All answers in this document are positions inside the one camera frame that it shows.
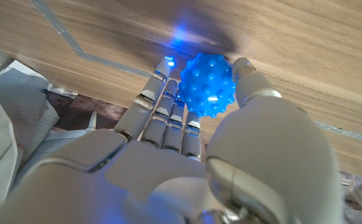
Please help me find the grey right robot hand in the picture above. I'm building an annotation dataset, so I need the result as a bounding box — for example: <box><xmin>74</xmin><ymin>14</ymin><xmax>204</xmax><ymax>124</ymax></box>
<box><xmin>0</xmin><ymin>55</ymin><xmax>345</xmax><ymax>224</ymax></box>

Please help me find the blue spiky stress ball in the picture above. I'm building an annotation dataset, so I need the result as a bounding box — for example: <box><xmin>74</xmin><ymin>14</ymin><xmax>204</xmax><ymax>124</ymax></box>
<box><xmin>177</xmin><ymin>52</ymin><xmax>237</xmax><ymax>118</ymax></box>

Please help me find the grey tape outline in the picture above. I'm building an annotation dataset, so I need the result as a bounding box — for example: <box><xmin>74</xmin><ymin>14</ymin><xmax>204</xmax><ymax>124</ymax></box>
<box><xmin>31</xmin><ymin>0</ymin><xmax>362</xmax><ymax>144</ymax></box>

